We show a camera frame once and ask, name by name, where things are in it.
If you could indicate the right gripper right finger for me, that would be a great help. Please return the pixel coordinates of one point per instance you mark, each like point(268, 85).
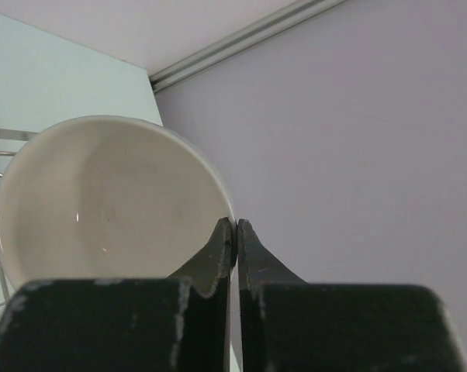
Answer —
point(288, 324)

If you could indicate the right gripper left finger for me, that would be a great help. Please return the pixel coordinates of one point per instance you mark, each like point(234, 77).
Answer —
point(177, 323)

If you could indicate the white ceramic bowl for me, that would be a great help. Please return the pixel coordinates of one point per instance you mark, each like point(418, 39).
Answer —
point(106, 196)

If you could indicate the right aluminium corner post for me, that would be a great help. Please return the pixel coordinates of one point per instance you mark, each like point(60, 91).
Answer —
point(264, 29)

